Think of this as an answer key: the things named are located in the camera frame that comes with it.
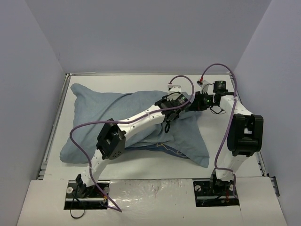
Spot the blue pillowcase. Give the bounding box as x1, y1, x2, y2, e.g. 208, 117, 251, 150
60, 83, 210, 168

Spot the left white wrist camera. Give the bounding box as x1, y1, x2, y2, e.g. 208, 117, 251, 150
167, 82, 182, 94

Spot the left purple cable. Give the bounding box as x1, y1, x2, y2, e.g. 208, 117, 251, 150
70, 75, 195, 212

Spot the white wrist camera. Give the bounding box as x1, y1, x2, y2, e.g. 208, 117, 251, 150
197, 80, 212, 94
167, 82, 182, 94

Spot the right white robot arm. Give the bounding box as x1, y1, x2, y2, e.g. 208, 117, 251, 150
190, 79, 264, 194

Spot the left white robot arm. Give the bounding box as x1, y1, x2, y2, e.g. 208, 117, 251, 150
75, 92, 191, 197

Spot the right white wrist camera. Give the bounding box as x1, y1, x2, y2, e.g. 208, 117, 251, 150
197, 80, 212, 94

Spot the purple cable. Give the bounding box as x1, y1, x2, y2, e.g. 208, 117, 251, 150
70, 75, 195, 212
199, 63, 238, 198

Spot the black loop cable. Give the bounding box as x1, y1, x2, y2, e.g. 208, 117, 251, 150
70, 188, 87, 218

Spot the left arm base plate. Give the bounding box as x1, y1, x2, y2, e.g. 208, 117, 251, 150
63, 181, 108, 210

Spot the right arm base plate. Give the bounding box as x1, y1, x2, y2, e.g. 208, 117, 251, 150
193, 180, 239, 207

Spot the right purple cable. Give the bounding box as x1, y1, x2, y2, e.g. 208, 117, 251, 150
199, 63, 238, 198

